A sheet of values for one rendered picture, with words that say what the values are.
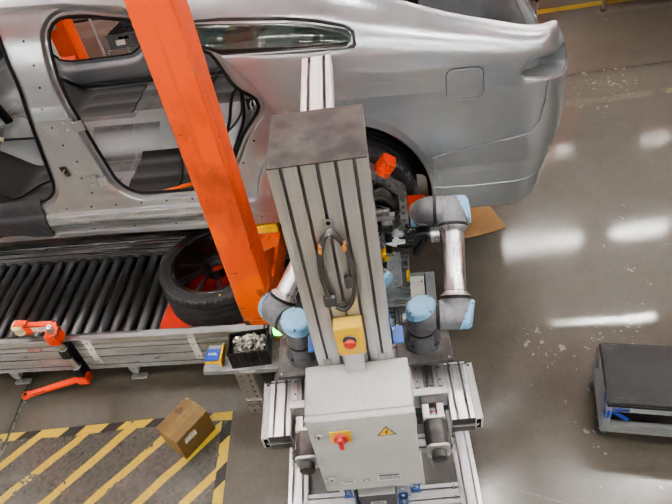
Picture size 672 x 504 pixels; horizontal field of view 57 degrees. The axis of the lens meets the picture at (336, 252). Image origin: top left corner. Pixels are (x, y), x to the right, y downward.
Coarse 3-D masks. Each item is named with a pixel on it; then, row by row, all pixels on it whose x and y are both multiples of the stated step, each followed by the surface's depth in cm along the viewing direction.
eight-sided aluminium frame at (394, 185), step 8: (376, 176) 300; (392, 176) 306; (384, 184) 302; (392, 184) 302; (400, 184) 307; (400, 192) 305; (400, 200) 309; (400, 208) 312; (400, 216) 316; (408, 216) 321; (400, 224) 320; (384, 240) 328
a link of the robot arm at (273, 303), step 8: (288, 264) 253; (288, 272) 251; (280, 280) 255; (288, 280) 251; (280, 288) 252; (288, 288) 251; (296, 288) 252; (264, 296) 257; (272, 296) 252; (280, 296) 251; (288, 296) 252; (264, 304) 254; (272, 304) 252; (280, 304) 251; (288, 304) 252; (264, 312) 254; (272, 312) 251; (280, 312) 249; (264, 320) 256; (272, 320) 250
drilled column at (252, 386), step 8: (240, 376) 323; (248, 376) 314; (256, 376) 319; (240, 384) 319; (248, 384) 319; (256, 384) 319; (264, 384) 333; (248, 392) 324; (256, 392) 324; (248, 400) 330; (256, 400) 329; (256, 408) 335
